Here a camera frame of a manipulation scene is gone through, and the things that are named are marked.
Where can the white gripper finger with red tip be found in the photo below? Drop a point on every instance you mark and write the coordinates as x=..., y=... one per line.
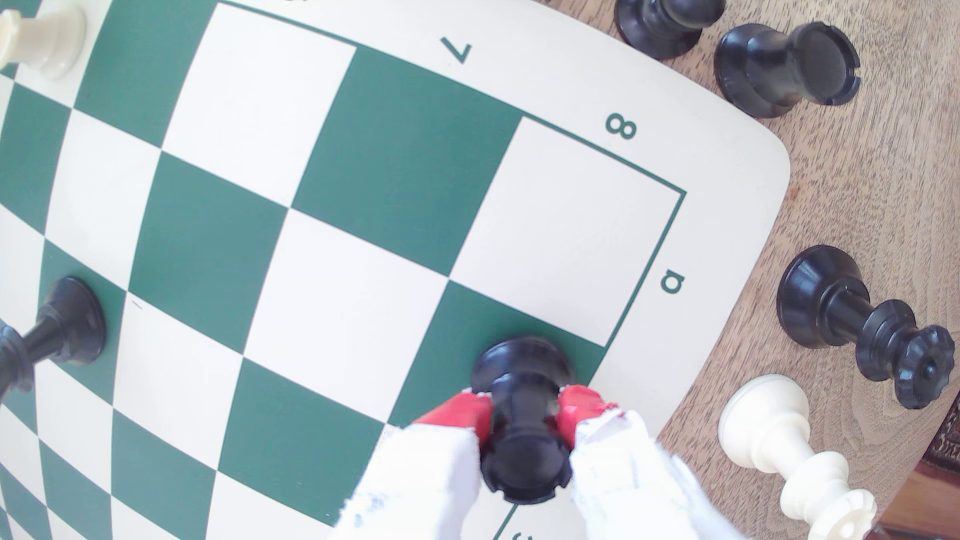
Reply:
x=630, y=487
x=420, y=487

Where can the black chess rook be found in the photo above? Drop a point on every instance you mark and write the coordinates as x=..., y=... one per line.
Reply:
x=757, y=71
x=525, y=450

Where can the white chess queen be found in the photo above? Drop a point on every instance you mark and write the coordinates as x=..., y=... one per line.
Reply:
x=765, y=427

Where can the green and white chess mat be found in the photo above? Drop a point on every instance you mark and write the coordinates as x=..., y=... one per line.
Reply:
x=337, y=315

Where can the black chess queen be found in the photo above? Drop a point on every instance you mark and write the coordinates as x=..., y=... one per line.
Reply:
x=821, y=296

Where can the black chess pawn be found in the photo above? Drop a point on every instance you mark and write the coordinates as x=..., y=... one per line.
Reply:
x=652, y=26
x=71, y=326

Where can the white chess pawn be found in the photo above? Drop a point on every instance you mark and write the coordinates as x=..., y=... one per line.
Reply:
x=45, y=41

